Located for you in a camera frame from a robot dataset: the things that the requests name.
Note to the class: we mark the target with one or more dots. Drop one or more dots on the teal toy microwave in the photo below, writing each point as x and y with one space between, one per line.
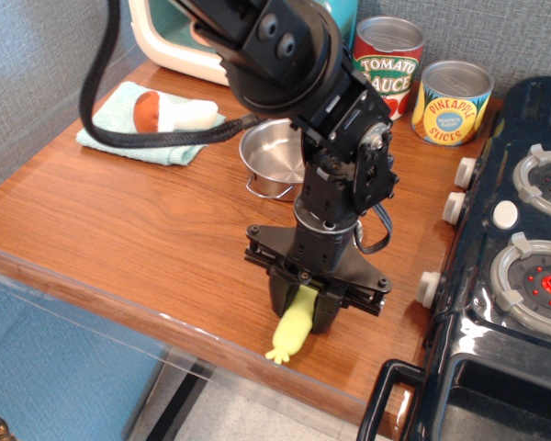
174 46

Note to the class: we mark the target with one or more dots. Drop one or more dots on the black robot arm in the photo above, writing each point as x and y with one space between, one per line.
345 140

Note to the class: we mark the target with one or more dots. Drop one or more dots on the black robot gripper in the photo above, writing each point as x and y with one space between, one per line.
318 253

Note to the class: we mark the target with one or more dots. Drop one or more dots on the plush mushroom toy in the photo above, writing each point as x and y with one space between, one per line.
155 112

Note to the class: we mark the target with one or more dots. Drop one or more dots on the spoon with yellow handle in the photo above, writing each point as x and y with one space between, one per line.
294 325

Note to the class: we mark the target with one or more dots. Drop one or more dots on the black toy stove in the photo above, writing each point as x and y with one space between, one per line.
486 374

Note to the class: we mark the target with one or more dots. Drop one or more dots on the stainless steel pot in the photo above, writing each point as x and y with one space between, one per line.
271 153

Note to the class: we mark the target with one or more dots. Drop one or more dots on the light teal towel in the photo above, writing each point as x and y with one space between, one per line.
117 115

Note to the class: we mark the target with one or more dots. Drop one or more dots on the pineapple slices can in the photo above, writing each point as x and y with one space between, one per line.
452 99

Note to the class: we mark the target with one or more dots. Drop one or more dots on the tomato sauce can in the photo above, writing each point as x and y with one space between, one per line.
387 51

